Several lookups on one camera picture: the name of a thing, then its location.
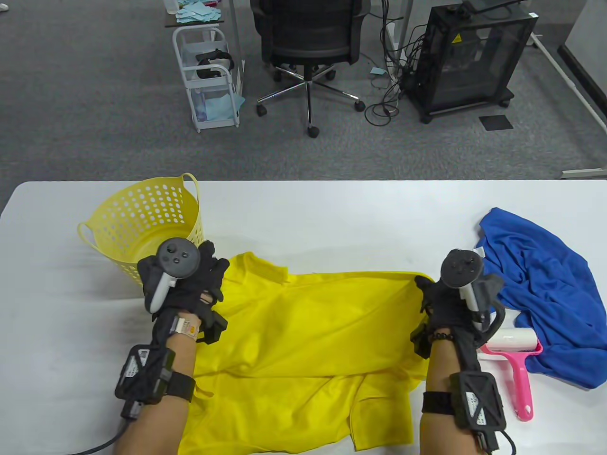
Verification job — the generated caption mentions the person's right hand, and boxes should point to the person's right hand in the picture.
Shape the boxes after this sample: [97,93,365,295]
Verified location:
[410,275,479,359]

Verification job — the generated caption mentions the person's left hand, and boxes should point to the person's left hand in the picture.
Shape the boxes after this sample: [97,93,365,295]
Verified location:
[138,239,231,345]

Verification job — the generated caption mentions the pink lint roller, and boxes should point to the pink lint roller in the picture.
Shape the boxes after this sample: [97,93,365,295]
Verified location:
[478,326,543,422]

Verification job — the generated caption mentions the blue t-shirt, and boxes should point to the blue t-shirt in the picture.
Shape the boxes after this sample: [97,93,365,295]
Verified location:
[474,207,607,390]

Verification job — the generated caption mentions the yellow t-shirt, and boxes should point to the yellow t-shirt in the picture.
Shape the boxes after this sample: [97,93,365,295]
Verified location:
[178,251,434,455]

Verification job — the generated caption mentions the person's left forearm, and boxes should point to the person's left forearm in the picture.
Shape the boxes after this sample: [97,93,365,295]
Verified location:
[114,327,209,455]

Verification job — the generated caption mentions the person's right forearm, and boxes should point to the person's right forearm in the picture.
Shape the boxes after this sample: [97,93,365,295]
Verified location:
[420,339,479,455]

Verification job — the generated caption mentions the grey left hand controller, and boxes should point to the grey left hand controller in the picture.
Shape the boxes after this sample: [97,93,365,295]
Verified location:
[149,237,200,314]

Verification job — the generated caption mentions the grey hand controller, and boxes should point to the grey hand controller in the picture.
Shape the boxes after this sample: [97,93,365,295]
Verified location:
[440,249,507,342]
[149,237,200,314]

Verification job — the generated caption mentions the grey right hand controller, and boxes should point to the grey right hand controller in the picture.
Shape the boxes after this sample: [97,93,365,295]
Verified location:
[440,249,507,342]

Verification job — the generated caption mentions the yellow perforated plastic basket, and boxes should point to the yellow perforated plastic basket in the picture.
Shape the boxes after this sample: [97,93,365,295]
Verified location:
[77,173,205,288]

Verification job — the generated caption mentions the light blue cloth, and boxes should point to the light blue cloth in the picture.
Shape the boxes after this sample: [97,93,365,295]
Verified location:
[197,92,246,121]

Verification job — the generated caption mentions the black floor plate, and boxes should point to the black floor plate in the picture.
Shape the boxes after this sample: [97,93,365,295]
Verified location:
[478,115,514,131]

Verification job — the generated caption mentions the black headset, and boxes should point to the black headset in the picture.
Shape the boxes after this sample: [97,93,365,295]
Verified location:
[196,49,235,79]

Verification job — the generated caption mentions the white rolling cart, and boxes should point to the white rolling cart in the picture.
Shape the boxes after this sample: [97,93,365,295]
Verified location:
[172,25,246,133]

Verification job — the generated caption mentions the black equipment cabinet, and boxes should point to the black equipment cabinet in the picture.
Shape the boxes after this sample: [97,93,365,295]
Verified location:
[405,0,539,125]

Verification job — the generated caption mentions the pile of light blue cloths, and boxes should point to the pile of light blue cloths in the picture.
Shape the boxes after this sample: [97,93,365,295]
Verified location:
[175,0,224,24]

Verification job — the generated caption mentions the black office chair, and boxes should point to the black office chair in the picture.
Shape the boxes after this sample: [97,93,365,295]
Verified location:
[250,0,371,138]

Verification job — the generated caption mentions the white desk leg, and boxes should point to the white desk leg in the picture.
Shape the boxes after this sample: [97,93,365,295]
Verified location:
[382,0,414,76]

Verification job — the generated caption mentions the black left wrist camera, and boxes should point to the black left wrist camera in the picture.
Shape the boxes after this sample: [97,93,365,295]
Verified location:
[114,344,196,420]

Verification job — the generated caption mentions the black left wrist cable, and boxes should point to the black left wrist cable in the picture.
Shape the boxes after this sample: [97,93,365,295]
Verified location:
[71,417,131,455]

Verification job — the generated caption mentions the tangle of black cables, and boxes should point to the tangle of black cables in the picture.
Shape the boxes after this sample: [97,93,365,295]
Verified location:
[364,0,427,127]

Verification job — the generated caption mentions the white desk base frame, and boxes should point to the white desk base frame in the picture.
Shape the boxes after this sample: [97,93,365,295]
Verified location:
[530,32,607,180]

